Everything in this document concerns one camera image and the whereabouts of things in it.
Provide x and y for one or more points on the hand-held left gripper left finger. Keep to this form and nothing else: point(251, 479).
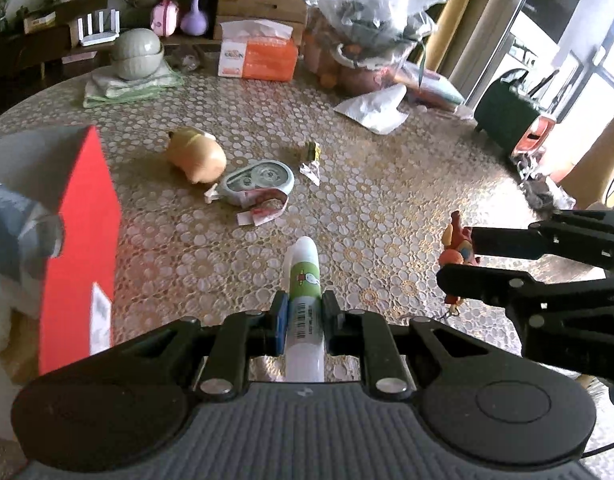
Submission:
point(281, 325)

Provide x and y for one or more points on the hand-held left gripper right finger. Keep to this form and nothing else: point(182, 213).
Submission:
point(331, 322)

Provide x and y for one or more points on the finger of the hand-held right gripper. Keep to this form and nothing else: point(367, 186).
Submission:
point(482, 285)
point(507, 244)

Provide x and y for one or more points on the white green glue tube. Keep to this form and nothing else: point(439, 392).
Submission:
point(304, 280)

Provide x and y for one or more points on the red cardboard box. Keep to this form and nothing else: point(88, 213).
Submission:
point(82, 260)

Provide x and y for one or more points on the white plastic bag with grey item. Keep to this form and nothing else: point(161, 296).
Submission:
point(22, 230)

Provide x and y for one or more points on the grey cloth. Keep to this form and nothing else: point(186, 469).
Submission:
point(547, 192)

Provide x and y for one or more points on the orange red stool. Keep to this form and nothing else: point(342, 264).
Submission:
point(537, 135)

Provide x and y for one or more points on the dark green chair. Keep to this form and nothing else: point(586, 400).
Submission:
point(504, 110)

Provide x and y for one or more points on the correction tape dispenser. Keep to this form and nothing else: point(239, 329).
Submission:
point(259, 180)

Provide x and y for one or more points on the stack of colourful flat packets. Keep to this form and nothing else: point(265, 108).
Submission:
point(437, 92)

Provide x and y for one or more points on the crumpled white paper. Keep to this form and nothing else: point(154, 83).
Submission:
point(374, 110)

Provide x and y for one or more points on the peach round toy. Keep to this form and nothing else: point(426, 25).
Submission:
point(197, 155)

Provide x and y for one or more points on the small orange fruit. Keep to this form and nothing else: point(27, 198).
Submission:
point(328, 80)

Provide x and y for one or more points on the orange white tissue box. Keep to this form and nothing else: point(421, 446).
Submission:
point(259, 57)

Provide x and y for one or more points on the large clear plastic bag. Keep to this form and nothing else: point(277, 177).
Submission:
point(377, 5)

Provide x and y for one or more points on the folded green cloth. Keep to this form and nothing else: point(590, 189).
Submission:
point(129, 89)

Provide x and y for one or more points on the crumpled clear plastic wrap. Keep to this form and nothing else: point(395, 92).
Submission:
point(184, 59)

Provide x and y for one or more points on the grey ceramic bowl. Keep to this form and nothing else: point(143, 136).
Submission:
point(137, 66)
point(137, 41)

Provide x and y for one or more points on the purple gourd vase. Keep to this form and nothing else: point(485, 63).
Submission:
point(194, 19)

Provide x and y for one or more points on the wooden drawer box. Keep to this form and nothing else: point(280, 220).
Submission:
point(262, 5)

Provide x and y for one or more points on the pink toy case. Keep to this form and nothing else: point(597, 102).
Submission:
point(164, 17)

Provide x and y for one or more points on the white slotted rack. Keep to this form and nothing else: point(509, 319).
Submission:
point(94, 32)

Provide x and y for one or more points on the dark wooden sideboard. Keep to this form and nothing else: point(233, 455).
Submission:
point(27, 55)

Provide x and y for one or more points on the small cardboard box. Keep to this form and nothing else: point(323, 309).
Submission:
point(39, 22)

